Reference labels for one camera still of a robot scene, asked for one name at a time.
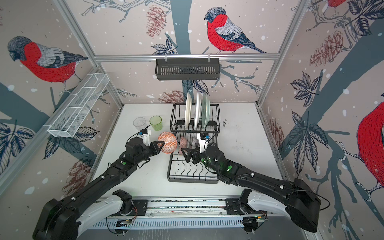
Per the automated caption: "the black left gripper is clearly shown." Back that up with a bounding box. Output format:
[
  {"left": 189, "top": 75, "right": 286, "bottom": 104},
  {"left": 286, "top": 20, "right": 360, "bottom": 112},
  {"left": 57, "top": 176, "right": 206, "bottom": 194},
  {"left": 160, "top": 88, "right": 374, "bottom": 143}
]
[{"left": 134, "top": 139, "right": 165, "bottom": 165}]

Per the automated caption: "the orange and blue patterned bowl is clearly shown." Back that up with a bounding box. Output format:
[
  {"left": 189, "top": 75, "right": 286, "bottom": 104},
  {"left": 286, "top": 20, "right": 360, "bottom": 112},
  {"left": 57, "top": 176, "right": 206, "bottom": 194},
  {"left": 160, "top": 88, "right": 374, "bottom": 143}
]
[{"left": 158, "top": 132, "right": 178, "bottom": 154}]

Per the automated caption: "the green glass tumbler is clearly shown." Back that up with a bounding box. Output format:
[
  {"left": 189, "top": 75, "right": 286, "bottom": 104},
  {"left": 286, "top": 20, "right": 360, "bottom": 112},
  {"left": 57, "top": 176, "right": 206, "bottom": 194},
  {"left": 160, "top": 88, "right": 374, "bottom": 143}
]
[{"left": 150, "top": 116, "right": 163, "bottom": 131}]

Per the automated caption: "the clear plastic cup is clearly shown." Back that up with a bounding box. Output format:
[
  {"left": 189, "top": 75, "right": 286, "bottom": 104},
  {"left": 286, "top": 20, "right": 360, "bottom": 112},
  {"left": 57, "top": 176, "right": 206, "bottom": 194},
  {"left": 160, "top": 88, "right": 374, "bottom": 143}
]
[{"left": 133, "top": 117, "right": 147, "bottom": 132}]

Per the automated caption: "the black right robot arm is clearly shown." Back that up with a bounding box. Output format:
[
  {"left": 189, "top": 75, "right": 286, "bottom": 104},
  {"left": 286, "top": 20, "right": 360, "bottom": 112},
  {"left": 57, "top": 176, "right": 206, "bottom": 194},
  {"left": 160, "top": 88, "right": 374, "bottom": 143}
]
[{"left": 182, "top": 146, "right": 321, "bottom": 233}]

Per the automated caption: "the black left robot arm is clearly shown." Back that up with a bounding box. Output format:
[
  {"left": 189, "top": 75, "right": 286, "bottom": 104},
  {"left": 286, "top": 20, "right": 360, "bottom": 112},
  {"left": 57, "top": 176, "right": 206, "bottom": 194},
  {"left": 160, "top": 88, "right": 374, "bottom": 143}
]
[{"left": 32, "top": 137, "right": 165, "bottom": 240}]

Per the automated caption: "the pink floral bowl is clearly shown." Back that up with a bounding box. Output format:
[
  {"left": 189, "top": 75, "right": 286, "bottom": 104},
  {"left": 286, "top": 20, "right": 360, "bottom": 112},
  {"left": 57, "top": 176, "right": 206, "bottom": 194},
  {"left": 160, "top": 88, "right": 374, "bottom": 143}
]
[{"left": 179, "top": 137, "right": 189, "bottom": 155}]

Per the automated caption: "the cream plate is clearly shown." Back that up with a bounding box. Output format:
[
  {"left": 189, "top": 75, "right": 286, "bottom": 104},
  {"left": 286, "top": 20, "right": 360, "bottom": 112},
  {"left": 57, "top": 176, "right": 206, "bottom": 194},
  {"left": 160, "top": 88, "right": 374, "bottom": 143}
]
[{"left": 184, "top": 93, "right": 192, "bottom": 129}]

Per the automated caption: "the pale green plate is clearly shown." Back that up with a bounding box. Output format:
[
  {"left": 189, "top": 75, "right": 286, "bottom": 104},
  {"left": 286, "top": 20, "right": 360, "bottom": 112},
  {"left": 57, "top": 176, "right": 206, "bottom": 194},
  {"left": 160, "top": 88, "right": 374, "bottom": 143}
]
[{"left": 202, "top": 94, "right": 211, "bottom": 129}]

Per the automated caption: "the white patterned plate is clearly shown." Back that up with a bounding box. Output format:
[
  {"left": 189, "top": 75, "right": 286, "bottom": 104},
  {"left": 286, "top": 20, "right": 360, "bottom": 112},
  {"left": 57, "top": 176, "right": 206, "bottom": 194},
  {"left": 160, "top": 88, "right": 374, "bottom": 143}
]
[{"left": 194, "top": 92, "right": 202, "bottom": 130}]

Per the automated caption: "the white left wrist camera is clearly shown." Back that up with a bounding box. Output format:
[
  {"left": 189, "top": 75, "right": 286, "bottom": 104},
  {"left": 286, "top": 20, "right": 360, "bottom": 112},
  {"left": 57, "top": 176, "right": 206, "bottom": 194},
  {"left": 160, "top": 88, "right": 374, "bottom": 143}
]
[{"left": 139, "top": 129, "right": 151, "bottom": 146}]

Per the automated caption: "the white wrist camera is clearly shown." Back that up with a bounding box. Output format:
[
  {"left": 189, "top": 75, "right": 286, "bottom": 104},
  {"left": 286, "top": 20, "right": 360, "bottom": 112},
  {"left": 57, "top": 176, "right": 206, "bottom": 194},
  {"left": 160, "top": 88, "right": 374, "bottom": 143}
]
[
  {"left": 139, "top": 129, "right": 151, "bottom": 146},
  {"left": 197, "top": 133, "right": 210, "bottom": 153}
]

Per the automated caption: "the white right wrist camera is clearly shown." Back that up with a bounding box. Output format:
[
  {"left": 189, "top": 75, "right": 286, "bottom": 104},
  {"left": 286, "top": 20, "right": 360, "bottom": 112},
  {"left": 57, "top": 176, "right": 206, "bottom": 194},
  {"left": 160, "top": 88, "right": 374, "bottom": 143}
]
[{"left": 197, "top": 133, "right": 210, "bottom": 153}]

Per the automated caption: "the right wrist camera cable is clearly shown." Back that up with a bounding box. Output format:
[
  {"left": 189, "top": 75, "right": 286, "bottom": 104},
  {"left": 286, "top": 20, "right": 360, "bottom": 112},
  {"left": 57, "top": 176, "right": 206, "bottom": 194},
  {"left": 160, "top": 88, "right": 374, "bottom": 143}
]
[{"left": 200, "top": 128, "right": 219, "bottom": 145}]

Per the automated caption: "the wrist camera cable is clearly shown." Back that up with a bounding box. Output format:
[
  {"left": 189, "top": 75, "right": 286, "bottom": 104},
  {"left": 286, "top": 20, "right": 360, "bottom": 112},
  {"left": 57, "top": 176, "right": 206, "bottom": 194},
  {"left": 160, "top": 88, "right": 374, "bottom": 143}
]
[
  {"left": 200, "top": 128, "right": 219, "bottom": 145},
  {"left": 125, "top": 125, "right": 151, "bottom": 145}
]

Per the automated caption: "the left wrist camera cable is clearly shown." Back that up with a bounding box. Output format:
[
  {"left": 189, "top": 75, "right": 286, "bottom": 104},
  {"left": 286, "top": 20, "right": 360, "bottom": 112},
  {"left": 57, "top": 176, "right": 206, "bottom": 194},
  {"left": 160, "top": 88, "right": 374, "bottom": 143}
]
[{"left": 125, "top": 125, "right": 151, "bottom": 145}]

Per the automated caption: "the black wire dish rack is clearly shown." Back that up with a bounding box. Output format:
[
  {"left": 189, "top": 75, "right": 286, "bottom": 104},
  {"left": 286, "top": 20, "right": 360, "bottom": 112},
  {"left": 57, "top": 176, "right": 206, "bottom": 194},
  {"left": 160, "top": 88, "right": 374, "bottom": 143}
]
[{"left": 167, "top": 103, "right": 221, "bottom": 184}]

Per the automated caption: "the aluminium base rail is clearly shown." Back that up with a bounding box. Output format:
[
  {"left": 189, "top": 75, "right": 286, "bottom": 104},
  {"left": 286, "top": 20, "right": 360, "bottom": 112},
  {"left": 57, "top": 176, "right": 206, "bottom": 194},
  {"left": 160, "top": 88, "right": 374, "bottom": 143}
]
[{"left": 61, "top": 196, "right": 271, "bottom": 230}]

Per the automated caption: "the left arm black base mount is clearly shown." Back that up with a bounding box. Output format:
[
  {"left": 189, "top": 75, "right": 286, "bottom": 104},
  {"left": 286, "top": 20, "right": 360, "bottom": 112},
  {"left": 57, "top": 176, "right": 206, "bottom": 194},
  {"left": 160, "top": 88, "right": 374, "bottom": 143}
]
[{"left": 113, "top": 190, "right": 148, "bottom": 217}]

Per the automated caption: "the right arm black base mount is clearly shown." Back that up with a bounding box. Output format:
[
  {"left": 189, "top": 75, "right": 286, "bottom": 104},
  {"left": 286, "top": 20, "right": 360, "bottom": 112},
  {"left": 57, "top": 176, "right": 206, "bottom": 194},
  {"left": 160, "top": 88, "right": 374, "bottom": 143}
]
[{"left": 224, "top": 189, "right": 254, "bottom": 215}]

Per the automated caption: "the black hanging wall basket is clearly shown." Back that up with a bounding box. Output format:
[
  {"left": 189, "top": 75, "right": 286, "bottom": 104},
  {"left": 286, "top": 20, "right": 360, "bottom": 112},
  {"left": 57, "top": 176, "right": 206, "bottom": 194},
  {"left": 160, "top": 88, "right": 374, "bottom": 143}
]
[{"left": 155, "top": 58, "right": 221, "bottom": 81}]

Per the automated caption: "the white mesh wall shelf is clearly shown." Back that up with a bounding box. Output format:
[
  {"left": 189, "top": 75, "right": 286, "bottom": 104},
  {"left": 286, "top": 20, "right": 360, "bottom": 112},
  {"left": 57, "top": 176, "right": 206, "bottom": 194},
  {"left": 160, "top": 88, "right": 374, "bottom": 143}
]
[{"left": 48, "top": 73, "right": 110, "bottom": 138}]

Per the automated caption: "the horizontal aluminium frame bar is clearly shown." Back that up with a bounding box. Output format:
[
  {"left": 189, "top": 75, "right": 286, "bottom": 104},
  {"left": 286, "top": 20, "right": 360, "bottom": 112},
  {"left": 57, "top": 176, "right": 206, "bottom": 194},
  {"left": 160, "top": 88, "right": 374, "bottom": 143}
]
[{"left": 94, "top": 53, "right": 280, "bottom": 63}]

